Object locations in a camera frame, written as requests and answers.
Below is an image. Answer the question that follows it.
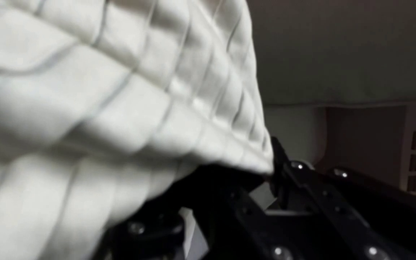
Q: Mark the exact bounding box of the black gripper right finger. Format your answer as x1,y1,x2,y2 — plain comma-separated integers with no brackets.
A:
269,136,416,260

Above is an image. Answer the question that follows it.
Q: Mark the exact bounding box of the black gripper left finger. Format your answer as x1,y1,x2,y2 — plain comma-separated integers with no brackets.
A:
94,164,273,260

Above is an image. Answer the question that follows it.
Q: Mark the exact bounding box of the small white ribbed pillow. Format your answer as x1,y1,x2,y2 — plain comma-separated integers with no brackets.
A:
0,0,276,260

